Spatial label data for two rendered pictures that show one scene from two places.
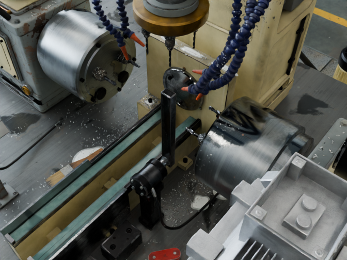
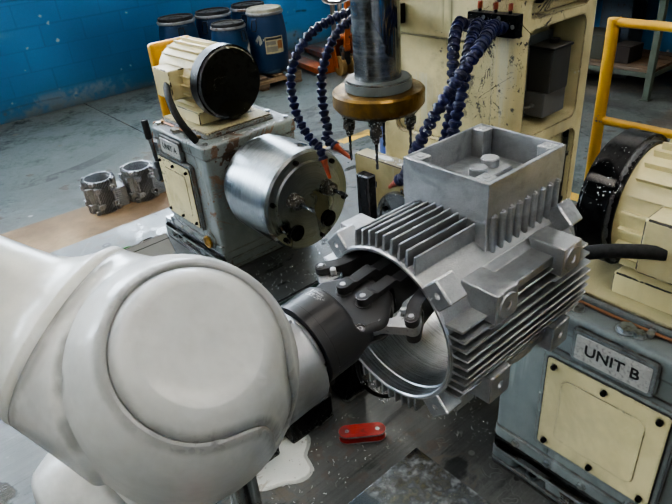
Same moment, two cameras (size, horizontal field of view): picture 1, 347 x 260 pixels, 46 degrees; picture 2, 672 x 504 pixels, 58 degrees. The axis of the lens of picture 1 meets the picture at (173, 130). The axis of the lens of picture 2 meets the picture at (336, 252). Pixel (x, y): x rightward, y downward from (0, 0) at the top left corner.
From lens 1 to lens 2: 38 cm
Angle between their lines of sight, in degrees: 20
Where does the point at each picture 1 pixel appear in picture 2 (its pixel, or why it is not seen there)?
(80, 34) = (275, 152)
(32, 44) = (219, 174)
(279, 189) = (459, 163)
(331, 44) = not seen: hidden behind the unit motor
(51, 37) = (241, 160)
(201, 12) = (413, 92)
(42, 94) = (226, 245)
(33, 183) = not seen: hidden behind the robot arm
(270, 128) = not seen: hidden behind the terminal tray
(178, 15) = (384, 94)
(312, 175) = (502, 149)
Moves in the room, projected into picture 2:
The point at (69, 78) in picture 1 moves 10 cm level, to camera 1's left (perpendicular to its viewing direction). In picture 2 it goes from (257, 204) to (216, 204)
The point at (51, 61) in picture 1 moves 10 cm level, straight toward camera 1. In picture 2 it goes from (239, 188) to (242, 206)
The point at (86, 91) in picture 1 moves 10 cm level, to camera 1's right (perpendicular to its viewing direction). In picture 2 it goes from (277, 224) to (320, 224)
